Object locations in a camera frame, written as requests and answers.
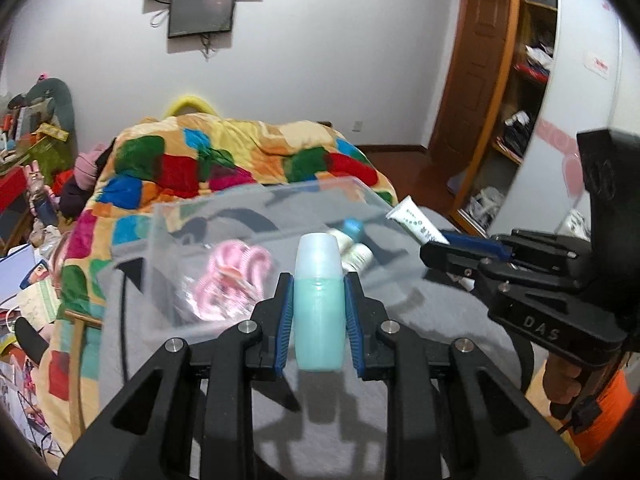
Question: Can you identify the mint green lotion bottle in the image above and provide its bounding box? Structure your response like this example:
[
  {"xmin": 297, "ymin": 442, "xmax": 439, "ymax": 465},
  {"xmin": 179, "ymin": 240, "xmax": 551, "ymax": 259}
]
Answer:
[{"xmin": 293, "ymin": 233, "xmax": 346, "ymax": 373}]

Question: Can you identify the pink rope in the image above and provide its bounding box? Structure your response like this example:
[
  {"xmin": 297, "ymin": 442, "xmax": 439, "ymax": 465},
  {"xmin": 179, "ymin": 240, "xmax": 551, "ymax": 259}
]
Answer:
[{"xmin": 182, "ymin": 238, "xmax": 277, "ymax": 323}]

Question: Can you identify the white bandage roll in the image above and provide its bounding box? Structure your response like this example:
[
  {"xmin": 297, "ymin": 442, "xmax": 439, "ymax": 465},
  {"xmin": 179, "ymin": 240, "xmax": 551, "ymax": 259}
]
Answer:
[
  {"xmin": 341, "ymin": 243, "xmax": 373, "ymax": 273},
  {"xmin": 328, "ymin": 229, "xmax": 355, "ymax": 255}
]

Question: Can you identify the white cream tube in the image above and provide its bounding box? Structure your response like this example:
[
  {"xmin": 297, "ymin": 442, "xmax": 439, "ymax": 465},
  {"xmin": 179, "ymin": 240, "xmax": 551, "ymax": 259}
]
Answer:
[{"xmin": 385, "ymin": 196, "xmax": 449, "ymax": 246}]

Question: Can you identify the clear plastic storage bin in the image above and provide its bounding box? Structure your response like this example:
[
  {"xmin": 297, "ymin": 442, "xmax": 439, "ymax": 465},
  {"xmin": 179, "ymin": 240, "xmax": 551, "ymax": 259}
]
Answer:
[{"xmin": 140, "ymin": 178, "xmax": 425, "ymax": 346}]

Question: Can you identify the hand holding right gripper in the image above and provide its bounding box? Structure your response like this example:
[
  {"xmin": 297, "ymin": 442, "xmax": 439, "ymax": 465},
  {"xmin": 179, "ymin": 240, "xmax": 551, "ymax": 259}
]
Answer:
[{"xmin": 542, "ymin": 354, "xmax": 582, "ymax": 420}]

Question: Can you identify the brown wooden door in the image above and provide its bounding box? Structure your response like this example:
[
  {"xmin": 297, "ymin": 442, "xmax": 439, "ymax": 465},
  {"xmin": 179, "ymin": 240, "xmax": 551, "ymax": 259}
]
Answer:
[{"xmin": 430, "ymin": 0, "xmax": 510, "ymax": 166}]

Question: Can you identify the wooden open shelf unit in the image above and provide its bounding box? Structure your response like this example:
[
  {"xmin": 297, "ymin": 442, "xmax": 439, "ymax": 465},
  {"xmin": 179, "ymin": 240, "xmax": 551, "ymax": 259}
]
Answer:
[{"xmin": 451, "ymin": 0, "xmax": 556, "ymax": 236}]

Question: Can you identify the white wardrobe sliding door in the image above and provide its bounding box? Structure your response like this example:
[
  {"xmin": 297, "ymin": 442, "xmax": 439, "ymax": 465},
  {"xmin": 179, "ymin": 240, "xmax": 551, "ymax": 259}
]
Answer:
[{"xmin": 489, "ymin": 0, "xmax": 639, "ymax": 234}]

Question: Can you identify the colourful patchwork blanket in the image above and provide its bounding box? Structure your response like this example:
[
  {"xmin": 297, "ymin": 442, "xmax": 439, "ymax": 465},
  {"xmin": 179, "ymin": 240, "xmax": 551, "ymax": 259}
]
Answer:
[{"xmin": 34, "ymin": 113, "xmax": 398, "ymax": 451}]

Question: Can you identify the yellow pillow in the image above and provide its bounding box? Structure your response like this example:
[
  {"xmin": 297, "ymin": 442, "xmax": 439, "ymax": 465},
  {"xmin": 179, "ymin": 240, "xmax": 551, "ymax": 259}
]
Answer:
[{"xmin": 164, "ymin": 94, "xmax": 218, "ymax": 118}]

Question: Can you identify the pink knitted hat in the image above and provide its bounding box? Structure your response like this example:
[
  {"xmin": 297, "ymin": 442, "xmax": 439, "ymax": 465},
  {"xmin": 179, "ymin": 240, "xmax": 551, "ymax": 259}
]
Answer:
[{"xmin": 74, "ymin": 143, "xmax": 108, "ymax": 191}]

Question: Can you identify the blue white book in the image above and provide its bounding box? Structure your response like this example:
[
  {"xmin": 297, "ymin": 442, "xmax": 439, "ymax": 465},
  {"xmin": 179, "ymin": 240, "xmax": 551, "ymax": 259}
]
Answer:
[{"xmin": 0, "ymin": 244, "xmax": 36, "ymax": 302}]

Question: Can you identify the pink rabbit water bottle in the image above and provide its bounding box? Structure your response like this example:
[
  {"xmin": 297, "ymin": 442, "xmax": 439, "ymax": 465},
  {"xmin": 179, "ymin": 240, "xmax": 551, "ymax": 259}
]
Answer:
[{"xmin": 23, "ymin": 160, "xmax": 58, "ymax": 226}]

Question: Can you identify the red box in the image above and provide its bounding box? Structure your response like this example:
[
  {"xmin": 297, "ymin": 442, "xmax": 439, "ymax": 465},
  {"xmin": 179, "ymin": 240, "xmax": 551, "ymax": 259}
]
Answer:
[{"xmin": 0, "ymin": 166, "xmax": 27, "ymax": 212}]

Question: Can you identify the green grey plush toy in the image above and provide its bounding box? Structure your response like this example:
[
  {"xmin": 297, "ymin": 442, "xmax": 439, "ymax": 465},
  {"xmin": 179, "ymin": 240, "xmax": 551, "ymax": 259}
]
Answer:
[{"xmin": 26, "ymin": 77, "xmax": 77, "ymax": 148}]

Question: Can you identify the small wall monitor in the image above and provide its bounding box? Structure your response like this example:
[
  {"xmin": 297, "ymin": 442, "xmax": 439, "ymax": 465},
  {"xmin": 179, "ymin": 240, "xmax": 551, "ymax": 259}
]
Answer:
[{"xmin": 167, "ymin": 0, "xmax": 235, "ymax": 39}]

